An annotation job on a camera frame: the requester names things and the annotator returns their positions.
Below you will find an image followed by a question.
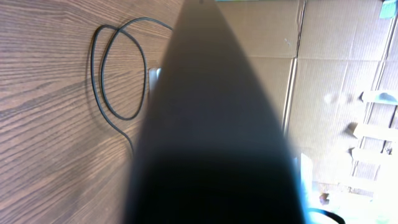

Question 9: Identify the Samsung Galaxy smartphone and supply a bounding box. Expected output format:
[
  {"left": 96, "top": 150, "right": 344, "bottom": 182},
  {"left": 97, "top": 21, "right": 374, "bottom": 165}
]
[{"left": 123, "top": 1, "right": 309, "bottom": 223}]

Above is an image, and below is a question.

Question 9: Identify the black USB charging cable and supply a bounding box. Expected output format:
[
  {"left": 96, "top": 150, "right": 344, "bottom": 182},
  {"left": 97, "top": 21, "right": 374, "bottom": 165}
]
[{"left": 90, "top": 17, "right": 174, "bottom": 155}]

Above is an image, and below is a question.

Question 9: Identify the white power strip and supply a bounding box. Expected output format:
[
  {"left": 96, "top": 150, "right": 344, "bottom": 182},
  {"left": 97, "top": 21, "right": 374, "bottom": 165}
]
[{"left": 148, "top": 68, "right": 161, "bottom": 100}]

